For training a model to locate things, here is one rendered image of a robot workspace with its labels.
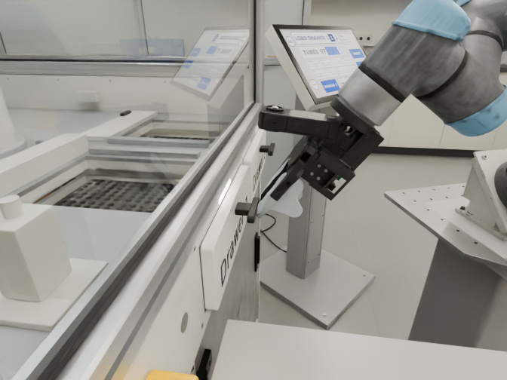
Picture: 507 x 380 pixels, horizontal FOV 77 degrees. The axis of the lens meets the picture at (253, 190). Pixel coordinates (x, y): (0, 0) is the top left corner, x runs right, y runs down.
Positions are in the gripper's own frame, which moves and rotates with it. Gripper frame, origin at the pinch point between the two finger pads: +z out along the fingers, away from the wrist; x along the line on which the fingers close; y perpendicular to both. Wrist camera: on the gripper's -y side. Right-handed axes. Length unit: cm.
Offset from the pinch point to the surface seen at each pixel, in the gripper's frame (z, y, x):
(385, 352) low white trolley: 1.8, 25.2, -12.7
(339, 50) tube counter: -27, 5, 95
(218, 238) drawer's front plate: 1.8, -3.7, -11.9
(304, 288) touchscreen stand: 65, 61, 78
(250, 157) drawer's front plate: 1.8, -4.3, 18.2
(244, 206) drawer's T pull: 2.1, -1.7, -0.2
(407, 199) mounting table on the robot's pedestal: -8, 39, 37
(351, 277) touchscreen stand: 52, 81, 89
